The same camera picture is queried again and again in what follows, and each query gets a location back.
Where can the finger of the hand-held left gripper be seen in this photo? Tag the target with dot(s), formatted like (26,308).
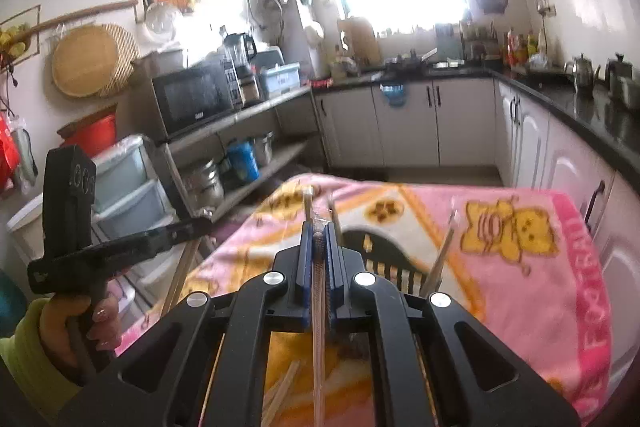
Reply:
(165,239)

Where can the black blender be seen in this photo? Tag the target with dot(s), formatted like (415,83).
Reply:
(240,57)

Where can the blue canister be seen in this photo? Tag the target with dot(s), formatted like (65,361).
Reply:
(243,162)

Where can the dark green utensil holder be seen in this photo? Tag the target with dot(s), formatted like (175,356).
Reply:
(385,257)

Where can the wooden cutting board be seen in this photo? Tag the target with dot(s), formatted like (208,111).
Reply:
(360,42)

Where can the bunch of chopsticks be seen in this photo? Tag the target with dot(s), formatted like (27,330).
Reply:
(438,257)

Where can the single chopstick pair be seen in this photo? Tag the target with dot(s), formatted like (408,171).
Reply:
(319,357)

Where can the long wooden rolling pin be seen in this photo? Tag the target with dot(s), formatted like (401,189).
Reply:
(75,14)

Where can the steel kettle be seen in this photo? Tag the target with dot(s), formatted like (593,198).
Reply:
(582,74)

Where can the metal shelf rack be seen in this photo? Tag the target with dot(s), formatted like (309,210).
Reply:
(260,107)

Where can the grey storage box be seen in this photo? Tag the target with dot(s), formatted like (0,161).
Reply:
(280,77)

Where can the person's left hand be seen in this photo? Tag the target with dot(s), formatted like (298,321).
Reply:
(57,332)

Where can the large steel pot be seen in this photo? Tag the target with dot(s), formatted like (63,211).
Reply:
(202,184)

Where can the person's left forearm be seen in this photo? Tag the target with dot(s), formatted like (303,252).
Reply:
(25,372)

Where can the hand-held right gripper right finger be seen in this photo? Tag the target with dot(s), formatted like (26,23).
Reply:
(332,257)

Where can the black microwave oven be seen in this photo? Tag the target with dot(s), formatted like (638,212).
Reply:
(190,99)

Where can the small steel pot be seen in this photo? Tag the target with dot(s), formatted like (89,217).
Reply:
(263,149)

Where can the group of condiment bottles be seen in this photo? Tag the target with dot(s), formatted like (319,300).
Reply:
(522,49)

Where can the round bamboo tray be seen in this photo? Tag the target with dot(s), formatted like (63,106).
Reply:
(85,62)

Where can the black frying pan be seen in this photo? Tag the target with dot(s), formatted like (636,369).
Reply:
(407,61)

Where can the blue hanging bag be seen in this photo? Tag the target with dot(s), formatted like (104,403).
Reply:
(394,94)

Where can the grey plastic drawer unit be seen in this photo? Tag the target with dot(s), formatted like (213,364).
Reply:
(125,187)

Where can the printed pink blanket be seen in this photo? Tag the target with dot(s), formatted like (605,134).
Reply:
(525,307)

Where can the red plastic bucket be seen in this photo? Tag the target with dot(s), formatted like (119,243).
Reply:
(95,137)

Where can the spice rack with jars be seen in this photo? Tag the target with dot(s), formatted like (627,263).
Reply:
(480,42)

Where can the dark cooking pot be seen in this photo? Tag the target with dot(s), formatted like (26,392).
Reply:
(622,79)

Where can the red plastic bag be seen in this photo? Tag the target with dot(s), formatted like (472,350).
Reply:
(7,152)

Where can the black kitchen countertop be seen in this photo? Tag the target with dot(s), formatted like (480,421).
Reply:
(585,112)

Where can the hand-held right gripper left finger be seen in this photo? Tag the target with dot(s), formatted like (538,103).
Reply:
(306,257)

